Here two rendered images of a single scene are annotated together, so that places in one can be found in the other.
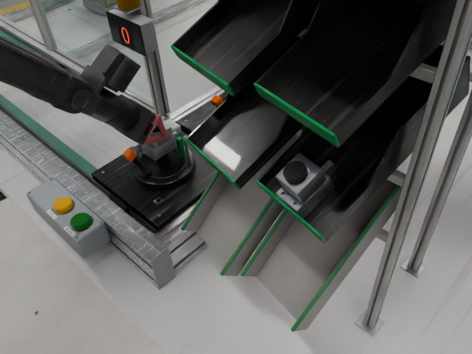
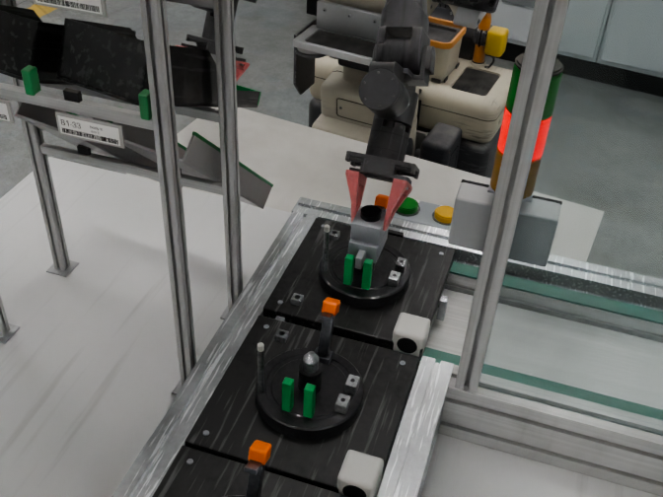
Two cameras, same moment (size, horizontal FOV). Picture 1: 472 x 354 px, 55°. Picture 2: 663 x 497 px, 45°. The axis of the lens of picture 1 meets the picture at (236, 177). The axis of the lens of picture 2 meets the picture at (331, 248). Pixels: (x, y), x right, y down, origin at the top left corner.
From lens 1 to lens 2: 1.59 m
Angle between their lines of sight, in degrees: 94
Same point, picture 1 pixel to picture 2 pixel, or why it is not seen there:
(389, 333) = (41, 264)
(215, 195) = (244, 187)
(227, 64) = not seen: outside the picture
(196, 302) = (254, 242)
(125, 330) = not seen: hidden behind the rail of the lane
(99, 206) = (405, 227)
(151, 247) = (311, 210)
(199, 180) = (304, 273)
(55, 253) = not seen: hidden behind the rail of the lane
